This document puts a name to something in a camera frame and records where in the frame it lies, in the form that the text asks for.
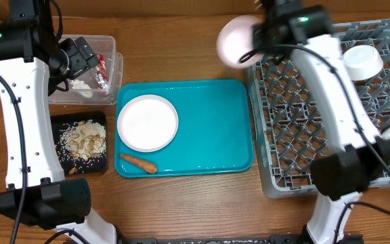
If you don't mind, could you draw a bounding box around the orange carrot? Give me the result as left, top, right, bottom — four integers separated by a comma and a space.
119, 153, 158, 174

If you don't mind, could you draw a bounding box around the rice and peanut pile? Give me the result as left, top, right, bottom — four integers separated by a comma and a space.
58, 119, 106, 162

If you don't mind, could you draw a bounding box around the loose peanut shell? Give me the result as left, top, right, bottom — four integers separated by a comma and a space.
68, 167, 77, 175

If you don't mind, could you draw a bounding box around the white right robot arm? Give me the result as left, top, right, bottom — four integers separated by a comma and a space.
246, 34, 390, 243

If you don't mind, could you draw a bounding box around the red foil snack wrapper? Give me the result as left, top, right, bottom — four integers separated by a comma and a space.
95, 54, 109, 93

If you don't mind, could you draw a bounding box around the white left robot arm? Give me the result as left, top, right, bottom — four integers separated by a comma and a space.
0, 23, 124, 243

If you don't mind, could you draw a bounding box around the grey dish rack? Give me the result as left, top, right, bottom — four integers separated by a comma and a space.
245, 19, 390, 199

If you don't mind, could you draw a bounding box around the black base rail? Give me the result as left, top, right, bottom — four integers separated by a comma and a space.
127, 233, 365, 244

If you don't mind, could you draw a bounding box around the teal plastic tray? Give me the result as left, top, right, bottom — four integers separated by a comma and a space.
114, 79, 255, 178

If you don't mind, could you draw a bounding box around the pink plate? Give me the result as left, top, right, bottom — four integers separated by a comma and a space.
116, 94, 179, 153

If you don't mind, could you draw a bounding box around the clear plastic bin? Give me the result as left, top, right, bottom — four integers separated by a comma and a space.
49, 35, 123, 105

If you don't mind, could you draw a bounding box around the black tray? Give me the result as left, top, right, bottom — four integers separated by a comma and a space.
51, 111, 108, 175

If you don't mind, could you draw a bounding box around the white bowl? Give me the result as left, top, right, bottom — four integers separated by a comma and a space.
343, 45, 383, 81

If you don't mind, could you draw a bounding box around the white tissue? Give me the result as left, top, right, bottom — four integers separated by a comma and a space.
70, 79, 93, 98

